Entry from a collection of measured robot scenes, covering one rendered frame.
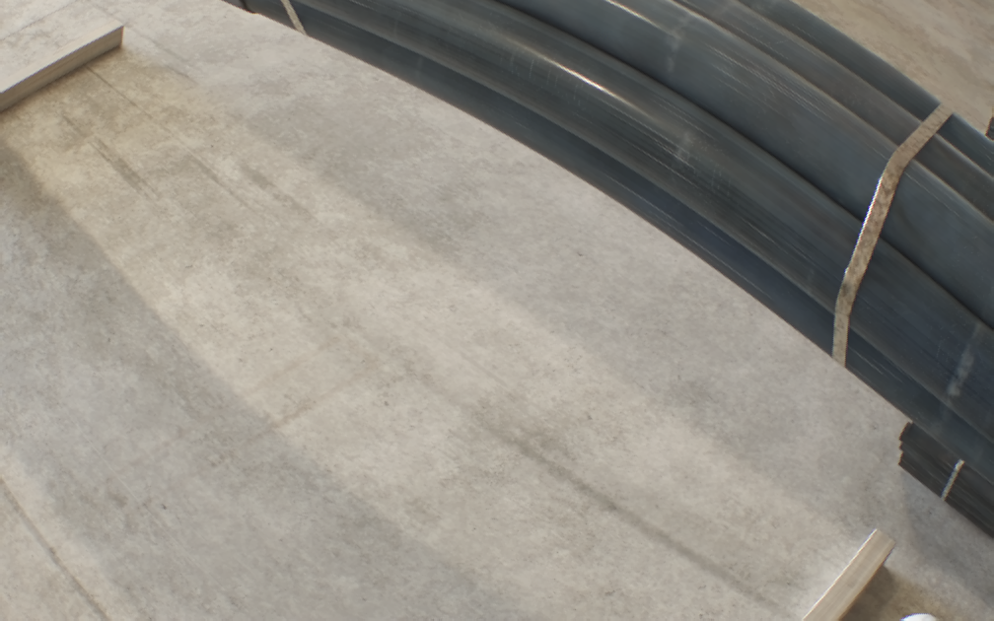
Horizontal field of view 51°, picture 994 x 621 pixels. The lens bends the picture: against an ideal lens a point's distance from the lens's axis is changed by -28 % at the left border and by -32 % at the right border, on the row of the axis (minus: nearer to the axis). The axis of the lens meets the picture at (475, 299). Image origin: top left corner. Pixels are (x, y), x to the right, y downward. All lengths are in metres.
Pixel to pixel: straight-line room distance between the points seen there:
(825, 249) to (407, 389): 1.71
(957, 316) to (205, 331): 2.26
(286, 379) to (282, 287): 0.34
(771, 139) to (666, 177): 0.21
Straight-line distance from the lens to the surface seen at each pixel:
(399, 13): 2.27
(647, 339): 3.61
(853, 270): 1.86
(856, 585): 3.03
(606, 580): 3.00
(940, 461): 3.24
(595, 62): 2.08
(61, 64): 4.79
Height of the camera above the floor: 2.32
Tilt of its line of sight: 40 degrees down
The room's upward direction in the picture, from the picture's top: 9 degrees clockwise
